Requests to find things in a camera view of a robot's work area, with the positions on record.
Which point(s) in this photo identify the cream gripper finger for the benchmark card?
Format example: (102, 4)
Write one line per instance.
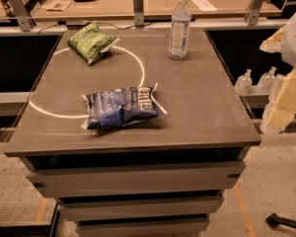
(283, 110)
(274, 43)

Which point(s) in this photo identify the green rice chip bag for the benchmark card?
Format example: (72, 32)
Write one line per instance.
(91, 43)

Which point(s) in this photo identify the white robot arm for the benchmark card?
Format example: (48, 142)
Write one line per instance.
(288, 55)

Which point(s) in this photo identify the right sanitizer bottle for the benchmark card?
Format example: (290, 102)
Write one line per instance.
(266, 80)

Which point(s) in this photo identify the sanitizer bottle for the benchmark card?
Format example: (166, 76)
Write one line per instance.
(244, 83)
(266, 80)

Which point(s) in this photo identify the left sanitizer bottle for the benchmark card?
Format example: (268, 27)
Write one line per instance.
(244, 83)

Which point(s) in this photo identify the clear plastic water bottle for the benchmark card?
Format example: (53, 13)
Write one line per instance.
(181, 18)

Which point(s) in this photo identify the blue chip bag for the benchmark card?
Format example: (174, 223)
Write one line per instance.
(120, 107)

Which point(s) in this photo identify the white paper note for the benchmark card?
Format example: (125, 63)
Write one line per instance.
(204, 6)

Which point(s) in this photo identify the black chair base leg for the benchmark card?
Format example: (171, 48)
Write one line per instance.
(274, 220)

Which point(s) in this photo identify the grey drawer cabinet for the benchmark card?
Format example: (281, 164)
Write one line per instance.
(163, 175)

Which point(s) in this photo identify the small paper packet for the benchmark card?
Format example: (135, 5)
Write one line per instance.
(57, 5)

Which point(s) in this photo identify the middle metal bracket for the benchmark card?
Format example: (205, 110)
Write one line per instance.
(138, 8)

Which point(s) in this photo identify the left metal bracket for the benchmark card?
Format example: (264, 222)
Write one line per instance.
(25, 21)

